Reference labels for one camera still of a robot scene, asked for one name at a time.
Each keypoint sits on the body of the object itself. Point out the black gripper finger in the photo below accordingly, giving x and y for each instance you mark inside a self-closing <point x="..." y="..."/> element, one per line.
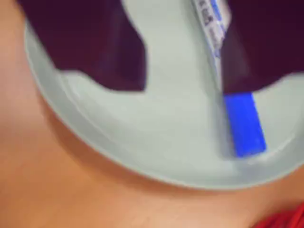
<point x="266" y="42"/>
<point x="95" y="47"/>

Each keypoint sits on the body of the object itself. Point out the blue capped white marker pen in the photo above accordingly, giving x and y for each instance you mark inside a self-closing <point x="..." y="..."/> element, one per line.
<point x="244" y="123"/>

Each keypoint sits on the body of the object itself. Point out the light green ribbed bowl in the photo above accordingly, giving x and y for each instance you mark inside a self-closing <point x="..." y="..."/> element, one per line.
<point x="171" y="123"/>

